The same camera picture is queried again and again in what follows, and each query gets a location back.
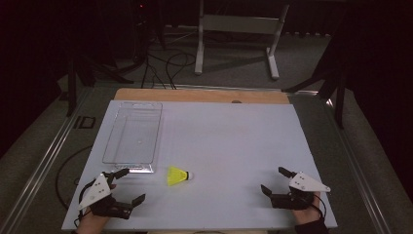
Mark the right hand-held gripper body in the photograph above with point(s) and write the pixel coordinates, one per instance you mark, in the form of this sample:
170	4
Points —
305	183

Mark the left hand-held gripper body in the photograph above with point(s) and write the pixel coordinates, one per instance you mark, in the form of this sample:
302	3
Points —
97	191

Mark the clear plastic box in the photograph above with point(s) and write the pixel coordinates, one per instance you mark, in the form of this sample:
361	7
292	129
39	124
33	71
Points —
134	136

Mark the yellow shuttlecock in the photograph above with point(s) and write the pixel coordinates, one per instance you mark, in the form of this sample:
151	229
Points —
177	176

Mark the person's right hand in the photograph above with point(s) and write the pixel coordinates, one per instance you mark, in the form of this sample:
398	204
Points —
308	216

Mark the person's left hand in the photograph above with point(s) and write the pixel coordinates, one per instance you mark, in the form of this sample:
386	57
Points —
92	224

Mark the white board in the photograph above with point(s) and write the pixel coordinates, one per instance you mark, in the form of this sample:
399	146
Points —
227	146

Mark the black tripod stand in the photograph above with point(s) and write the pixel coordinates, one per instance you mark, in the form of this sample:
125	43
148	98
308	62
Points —
84	71
334	81

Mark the dark equipment rack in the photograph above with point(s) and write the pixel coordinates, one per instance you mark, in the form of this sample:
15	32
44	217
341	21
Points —
146	29

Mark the white metal stand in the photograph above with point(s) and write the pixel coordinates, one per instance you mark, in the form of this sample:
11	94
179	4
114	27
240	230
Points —
240	24

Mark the metal floor rail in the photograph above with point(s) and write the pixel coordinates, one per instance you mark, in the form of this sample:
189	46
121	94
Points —
357	169
42	165

